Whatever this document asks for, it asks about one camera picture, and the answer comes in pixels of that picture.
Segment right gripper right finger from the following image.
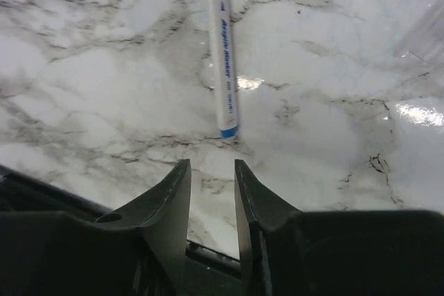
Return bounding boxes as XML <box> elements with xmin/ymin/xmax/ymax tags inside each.
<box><xmin>234</xmin><ymin>159</ymin><xmax>443</xmax><ymax>295</ymax></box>

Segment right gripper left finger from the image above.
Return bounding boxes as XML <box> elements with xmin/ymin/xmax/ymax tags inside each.
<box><xmin>0</xmin><ymin>159</ymin><xmax>192</xmax><ymax>296</ymax></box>

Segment white marker pen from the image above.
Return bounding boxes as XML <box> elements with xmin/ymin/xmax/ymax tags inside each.
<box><xmin>207</xmin><ymin>0</ymin><xmax>239</xmax><ymax>138</ymax></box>

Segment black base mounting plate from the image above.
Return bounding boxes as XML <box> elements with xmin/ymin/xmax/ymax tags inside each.
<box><xmin>0</xmin><ymin>164</ymin><xmax>244</xmax><ymax>296</ymax></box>

